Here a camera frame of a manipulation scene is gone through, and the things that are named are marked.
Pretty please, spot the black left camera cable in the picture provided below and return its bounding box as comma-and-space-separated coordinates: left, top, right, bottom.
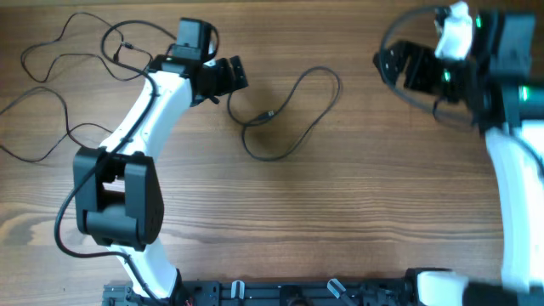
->
53, 20, 178, 306

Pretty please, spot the thin black USB cable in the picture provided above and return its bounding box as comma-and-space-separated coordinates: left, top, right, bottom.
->
0, 86, 114, 163

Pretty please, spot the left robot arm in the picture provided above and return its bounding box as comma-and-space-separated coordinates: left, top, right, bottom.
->
60, 18, 247, 305

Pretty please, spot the thick black USB cable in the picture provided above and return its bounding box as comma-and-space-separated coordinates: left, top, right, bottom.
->
226, 65, 342, 162

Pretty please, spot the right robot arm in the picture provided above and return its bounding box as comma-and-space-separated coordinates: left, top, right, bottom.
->
374, 2, 543, 305

